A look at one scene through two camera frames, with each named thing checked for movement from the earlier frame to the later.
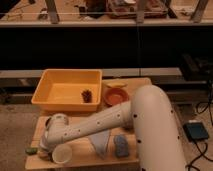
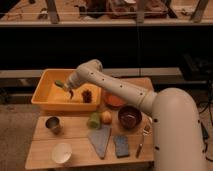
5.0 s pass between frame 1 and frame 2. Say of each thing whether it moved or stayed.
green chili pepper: moved
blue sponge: stayed
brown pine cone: stayed
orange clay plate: stayed
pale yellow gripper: moved
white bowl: stayed
